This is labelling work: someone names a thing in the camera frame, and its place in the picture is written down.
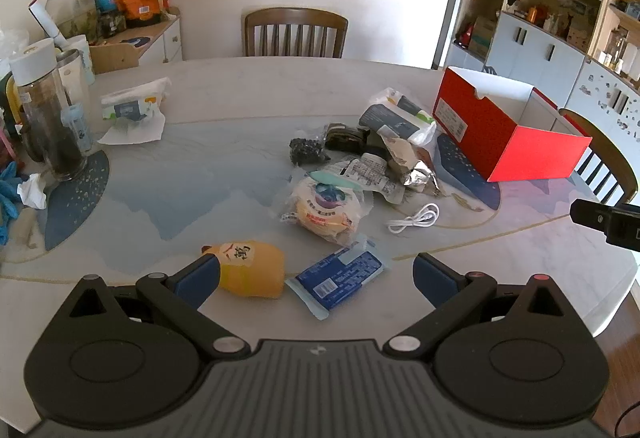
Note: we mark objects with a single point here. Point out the white and grey pouch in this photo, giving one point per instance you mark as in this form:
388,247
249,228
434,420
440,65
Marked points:
390,118

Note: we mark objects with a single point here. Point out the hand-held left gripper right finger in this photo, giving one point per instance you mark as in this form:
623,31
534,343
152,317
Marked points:
435,283

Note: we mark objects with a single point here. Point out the white jug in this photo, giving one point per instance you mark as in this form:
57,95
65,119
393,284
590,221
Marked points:
70,83

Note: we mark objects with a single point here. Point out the wooden tray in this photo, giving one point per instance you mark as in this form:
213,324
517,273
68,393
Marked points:
115,56

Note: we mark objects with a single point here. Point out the clear bag with round roll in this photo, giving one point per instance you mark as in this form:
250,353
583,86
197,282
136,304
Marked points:
320,213

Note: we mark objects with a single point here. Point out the dark glass jar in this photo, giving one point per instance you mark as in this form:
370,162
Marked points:
111,23

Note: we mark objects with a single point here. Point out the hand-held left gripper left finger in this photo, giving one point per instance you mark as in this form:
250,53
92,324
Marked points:
200,280

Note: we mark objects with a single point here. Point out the silver foil wrapper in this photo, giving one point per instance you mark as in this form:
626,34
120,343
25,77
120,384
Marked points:
407,158

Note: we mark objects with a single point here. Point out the red bottle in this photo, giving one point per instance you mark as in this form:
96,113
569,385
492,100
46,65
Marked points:
465,37

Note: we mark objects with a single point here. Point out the teal stick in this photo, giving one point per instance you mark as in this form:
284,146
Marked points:
332,178

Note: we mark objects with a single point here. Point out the clear bag of black beads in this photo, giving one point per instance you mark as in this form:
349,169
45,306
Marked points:
305,151

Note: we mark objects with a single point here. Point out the yellow squishy toy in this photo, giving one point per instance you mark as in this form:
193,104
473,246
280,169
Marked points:
250,268

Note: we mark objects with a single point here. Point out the open white tissue pack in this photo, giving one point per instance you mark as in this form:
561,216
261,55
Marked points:
135,103

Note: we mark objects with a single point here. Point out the white printed pouch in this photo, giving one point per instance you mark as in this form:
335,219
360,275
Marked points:
370,173

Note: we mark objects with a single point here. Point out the blue snack packet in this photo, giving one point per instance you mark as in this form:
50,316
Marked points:
340,280

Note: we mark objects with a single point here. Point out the dark blue placemat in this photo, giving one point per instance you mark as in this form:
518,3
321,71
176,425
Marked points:
465,178
75,203

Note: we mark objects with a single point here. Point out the black snack packet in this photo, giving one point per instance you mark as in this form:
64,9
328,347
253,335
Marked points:
345,138

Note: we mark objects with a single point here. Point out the red cardboard box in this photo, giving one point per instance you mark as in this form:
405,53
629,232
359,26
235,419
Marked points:
480,118

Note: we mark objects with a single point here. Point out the white tissue sheet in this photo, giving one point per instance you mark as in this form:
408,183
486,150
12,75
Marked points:
135,133

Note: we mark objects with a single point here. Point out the crumpled white tissue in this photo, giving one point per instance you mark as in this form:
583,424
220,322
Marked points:
32,190

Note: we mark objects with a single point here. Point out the cardboard box with teal print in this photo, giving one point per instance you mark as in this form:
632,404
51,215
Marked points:
482,38

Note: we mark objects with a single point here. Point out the glass jar with white lid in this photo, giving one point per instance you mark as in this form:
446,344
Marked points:
50,128

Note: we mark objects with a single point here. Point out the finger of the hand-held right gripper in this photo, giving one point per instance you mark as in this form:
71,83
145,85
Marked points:
590,215

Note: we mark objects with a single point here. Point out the patterned white canister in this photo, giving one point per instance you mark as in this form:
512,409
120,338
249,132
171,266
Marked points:
82,58

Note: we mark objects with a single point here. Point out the white marble desktop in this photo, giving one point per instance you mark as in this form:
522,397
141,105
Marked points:
225,83

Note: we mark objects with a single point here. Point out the pale yellow container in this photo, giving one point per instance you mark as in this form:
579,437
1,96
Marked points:
12,98

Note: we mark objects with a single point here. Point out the small light blue container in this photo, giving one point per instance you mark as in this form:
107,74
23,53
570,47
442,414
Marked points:
77,128

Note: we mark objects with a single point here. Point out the blue gloves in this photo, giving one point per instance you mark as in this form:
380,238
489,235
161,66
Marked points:
9,198

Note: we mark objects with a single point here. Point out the wooden chair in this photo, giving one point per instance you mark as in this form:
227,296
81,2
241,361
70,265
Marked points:
295,16
595,133

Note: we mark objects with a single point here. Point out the small white cabinet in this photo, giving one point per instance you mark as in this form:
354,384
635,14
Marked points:
165,43

